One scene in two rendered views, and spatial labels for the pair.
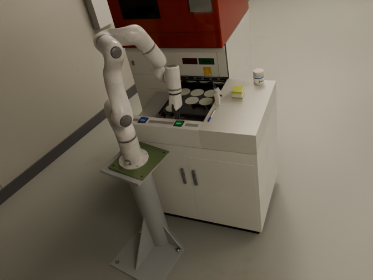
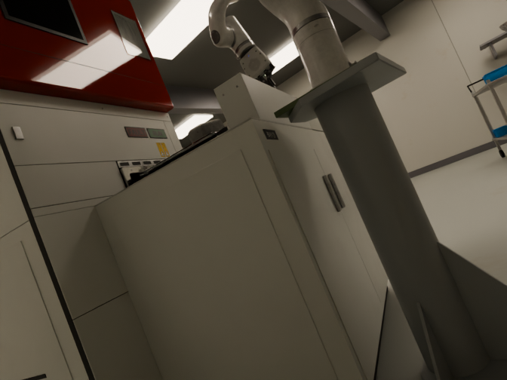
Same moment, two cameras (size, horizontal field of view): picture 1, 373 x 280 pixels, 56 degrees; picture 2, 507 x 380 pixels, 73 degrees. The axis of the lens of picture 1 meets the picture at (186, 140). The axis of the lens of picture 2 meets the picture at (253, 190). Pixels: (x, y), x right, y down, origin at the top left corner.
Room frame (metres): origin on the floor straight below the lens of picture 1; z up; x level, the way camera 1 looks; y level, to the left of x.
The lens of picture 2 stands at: (2.14, 1.29, 0.60)
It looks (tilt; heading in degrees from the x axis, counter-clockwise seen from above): 3 degrees up; 266
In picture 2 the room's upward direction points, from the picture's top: 23 degrees counter-clockwise
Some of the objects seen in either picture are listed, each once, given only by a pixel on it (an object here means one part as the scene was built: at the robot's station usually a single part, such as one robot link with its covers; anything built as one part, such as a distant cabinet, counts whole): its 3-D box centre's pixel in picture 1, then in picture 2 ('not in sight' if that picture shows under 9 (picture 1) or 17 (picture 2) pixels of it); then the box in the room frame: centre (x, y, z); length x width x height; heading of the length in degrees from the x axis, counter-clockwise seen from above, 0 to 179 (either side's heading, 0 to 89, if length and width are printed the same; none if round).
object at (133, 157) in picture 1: (130, 148); (324, 59); (1.74, 0.35, 0.92); 0.19 x 0.19 x 0.18
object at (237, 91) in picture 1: (238, 92); not in sight; (1.99, -0.40, 1.00); 0.07 x 0.07 x 0.07; 61
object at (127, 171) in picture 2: (200, 85); (163, 175); (2.37, -0.19, 0.89); 0.44 x 0.02 x 0.10; 61
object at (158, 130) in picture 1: (163, 130); (271, 112); (1.89, 0.14, 0.89); 0.55 x 0.09 x 0.14; 61
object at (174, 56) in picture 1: (176, 69); (118, 151); (2.47, -0.04, 1.02); 0.81 x 0.03 x 0.40; 61
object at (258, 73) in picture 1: (258, 76); not in sight; (2.11, -0.57, 1.01); 0.07 x 0.07 x 0.10
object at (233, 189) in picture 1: (206, 161); (277, 252); (2.05, -0.12, 0.41); 0.96 x 0.64 x 0.82; 61
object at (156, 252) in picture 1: (140, 214); (436, 212); (1.66, 0.42, 0.41); 0.51 x 0.44 x 0.82; 140
